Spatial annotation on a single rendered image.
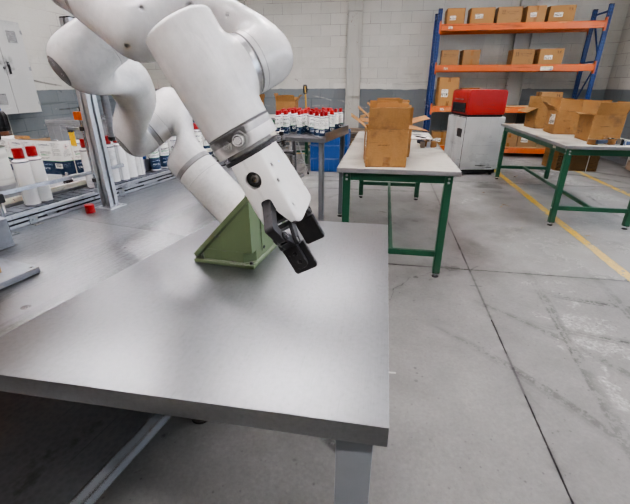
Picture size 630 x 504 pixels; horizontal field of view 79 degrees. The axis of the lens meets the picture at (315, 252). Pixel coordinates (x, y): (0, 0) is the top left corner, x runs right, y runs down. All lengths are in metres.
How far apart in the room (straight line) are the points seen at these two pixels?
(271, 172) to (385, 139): 2.20
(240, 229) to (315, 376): 0.48
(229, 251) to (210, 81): 0.66
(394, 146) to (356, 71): 6.30
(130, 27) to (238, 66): 0.16
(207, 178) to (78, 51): 0.44
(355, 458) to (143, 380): 0.38
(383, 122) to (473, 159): 3.98
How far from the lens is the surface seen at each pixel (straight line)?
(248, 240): 1.03
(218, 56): 0.48
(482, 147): 6.50
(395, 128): 2.64
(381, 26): 8.97
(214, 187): 1.14
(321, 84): 9.01
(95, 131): 1.72
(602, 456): 1.97
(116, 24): 0.60
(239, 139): 0.47
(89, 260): 1.27
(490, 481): 1.70
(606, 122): 4.69
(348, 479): 0.75
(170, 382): 0.72
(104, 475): 1.47
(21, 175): 1.73
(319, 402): 0.65
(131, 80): 1.00
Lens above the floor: 1.29
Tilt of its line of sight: 24 degrees down
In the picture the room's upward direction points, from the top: straight up
